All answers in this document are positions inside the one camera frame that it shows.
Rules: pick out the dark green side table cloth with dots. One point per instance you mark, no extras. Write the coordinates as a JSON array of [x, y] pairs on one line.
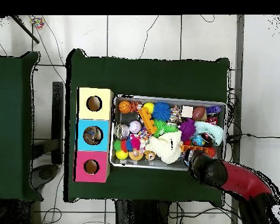
[[11, 140]]

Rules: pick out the black upright bar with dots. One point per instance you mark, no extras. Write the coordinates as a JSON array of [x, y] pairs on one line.
[[58, 121]]

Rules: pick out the small colourful item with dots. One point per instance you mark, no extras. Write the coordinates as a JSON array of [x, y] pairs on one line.
[[37, 21]]

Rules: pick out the blue spiky ball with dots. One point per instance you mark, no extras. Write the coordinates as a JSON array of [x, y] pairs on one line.
[[161, 111]]

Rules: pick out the yellow ball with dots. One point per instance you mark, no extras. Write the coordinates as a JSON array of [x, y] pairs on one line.
[[148, 108]]

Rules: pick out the cream knitted cloth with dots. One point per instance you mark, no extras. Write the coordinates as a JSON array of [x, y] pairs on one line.
[[165, 146]]

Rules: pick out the long orange toy brick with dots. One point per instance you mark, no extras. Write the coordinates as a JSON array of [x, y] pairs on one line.
[[196, 149]]

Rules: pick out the clear shallow mesh bin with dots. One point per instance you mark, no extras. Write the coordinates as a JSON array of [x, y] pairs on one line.
[[168, 98]]

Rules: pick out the wooden box three holes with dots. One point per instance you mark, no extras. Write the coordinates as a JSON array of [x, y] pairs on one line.
[[105, 114]]

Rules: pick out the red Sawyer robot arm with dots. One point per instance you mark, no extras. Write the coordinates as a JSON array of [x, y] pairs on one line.
[[242, 179]]

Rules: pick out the brown toy football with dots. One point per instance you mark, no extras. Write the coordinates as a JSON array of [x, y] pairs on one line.
[[199, 112]]

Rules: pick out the small orange basketball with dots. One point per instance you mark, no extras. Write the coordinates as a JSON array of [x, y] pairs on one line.
[[125, 107]]

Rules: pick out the purple spiky ball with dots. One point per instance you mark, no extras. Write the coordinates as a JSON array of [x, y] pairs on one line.
[[187, 128]]

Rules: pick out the light blue cloth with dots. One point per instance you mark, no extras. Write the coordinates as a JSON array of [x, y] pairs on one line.
[[210, 130]]

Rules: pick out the orange toy brick round studs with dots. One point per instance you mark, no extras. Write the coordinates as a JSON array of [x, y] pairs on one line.
[[147, 120]]

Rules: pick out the green spiky ball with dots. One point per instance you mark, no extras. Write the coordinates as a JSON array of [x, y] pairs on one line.
[[161, 127]]

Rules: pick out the black stick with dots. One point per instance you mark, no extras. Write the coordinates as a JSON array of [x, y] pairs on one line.
[[23, 28]]

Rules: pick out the grey round base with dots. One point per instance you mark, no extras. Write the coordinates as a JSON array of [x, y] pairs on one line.
[[45, 173]]

